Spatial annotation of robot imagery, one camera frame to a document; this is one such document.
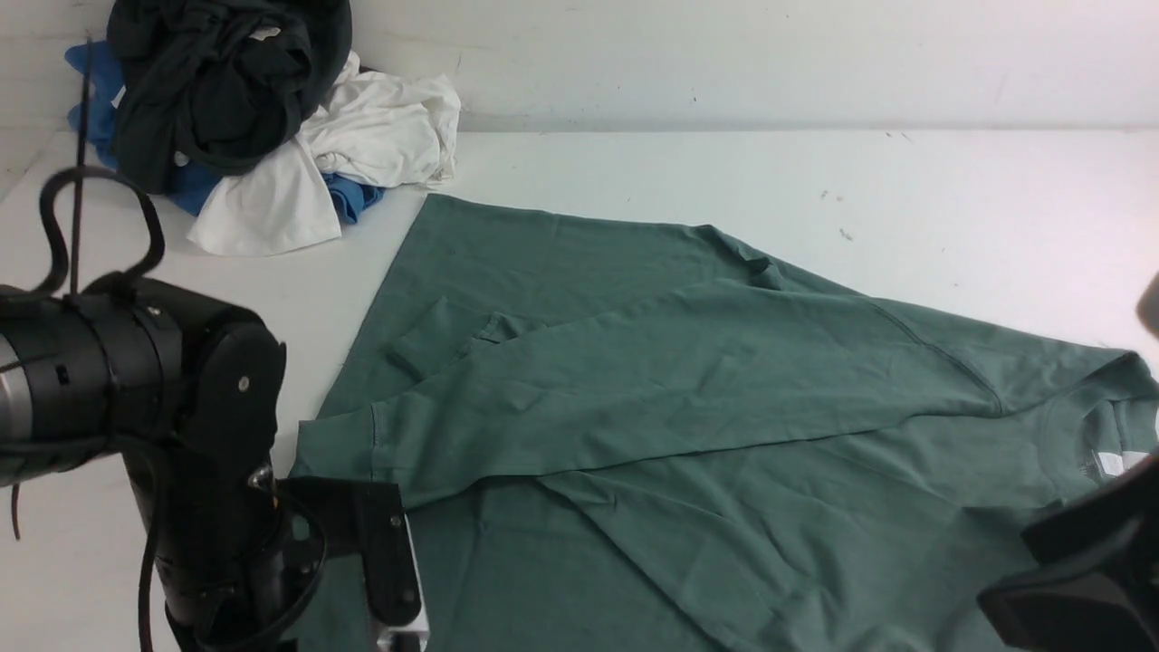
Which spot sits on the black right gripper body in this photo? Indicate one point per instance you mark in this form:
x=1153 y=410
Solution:
x=1094 y=588

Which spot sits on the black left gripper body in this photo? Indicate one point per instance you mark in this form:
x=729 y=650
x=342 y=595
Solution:
x=212 y=540

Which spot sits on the blue crumpled garment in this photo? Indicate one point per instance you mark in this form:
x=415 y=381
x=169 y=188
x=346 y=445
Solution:
x=190 y=184

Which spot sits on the white crumpled garment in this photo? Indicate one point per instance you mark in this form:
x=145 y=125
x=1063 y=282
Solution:
x=372 y=132

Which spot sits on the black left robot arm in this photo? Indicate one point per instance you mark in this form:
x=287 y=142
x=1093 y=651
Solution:
x=184 y=389

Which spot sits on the dark green crumpled garment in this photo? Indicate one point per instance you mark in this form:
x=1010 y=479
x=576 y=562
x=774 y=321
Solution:
x=224 y=83

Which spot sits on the green long-sleeved shirt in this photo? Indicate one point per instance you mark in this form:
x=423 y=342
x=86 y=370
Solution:
x=613 y=436

